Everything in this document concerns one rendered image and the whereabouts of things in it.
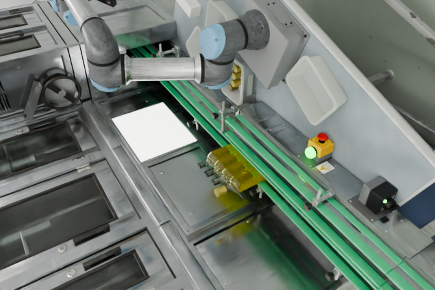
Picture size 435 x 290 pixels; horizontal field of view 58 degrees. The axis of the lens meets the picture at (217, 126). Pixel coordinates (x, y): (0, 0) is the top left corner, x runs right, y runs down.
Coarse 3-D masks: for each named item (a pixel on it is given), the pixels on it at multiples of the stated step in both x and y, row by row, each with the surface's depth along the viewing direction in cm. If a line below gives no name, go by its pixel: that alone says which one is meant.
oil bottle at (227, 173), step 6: (240, 162) 168; (246, 162) 168; (228, 168) 165; (234, 168) 165; (240, 168) 165; (246, 168) 166; (222, 174) 164; (228, 174) 163; (234, 174) 163; (228, 180) 163
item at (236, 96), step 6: (234, 60) 175; (240, 66) 172; (228, 84) 194; (222, 90) 194; (228, 90) 194; (234, 90) 194; (240, 90) 179; (228, 96) 191; (234, 96) 190; (240, 96) 181; (234, 102) 187; (240, 102) 182
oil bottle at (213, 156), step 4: (220, 148) 175; (224, 148) 175; (228, 148) 175; (232, 148) 175; (212, 152) 173; (216, 152) 173; (220, 152) 173; (224, 152) 173; (228, 152) 173; (232, 152) 173; (208, 156) 172; (212, 156) 171; (216, 156) 171; (220, 156) 171; (224, 156) 172; (212, 160) 170; (216, 160) 170; (212, 164) 171
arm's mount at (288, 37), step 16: (256, 0) 147; (272, 0) 149; (272, 16) 144; (288, 16) 146; (272, 32) 143; (288, 32) 140; (304, 32) 142; (272, 48) 146; (288, 48) 141; (256, 64) 159; (272, 64) 150; (288, 64) 151; (272, 80) 154
